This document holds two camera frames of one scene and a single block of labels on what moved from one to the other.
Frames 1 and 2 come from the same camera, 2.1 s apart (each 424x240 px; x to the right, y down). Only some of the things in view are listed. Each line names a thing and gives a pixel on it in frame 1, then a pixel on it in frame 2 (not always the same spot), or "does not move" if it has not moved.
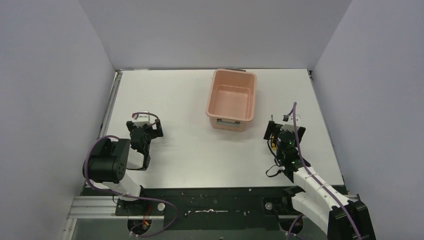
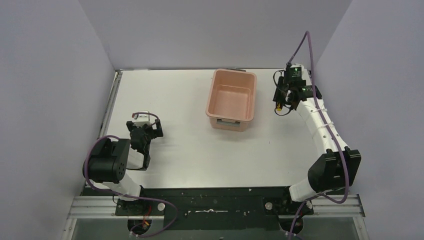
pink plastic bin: x=231 y=99 does not move
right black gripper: x=272 y=129 → x=283 y=96
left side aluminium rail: x=103 y=127 does not move
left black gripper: x=143 y=131 does not move
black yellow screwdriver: x=273 y=140 → x=279 y=107
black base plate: x=201 y=209 does not move
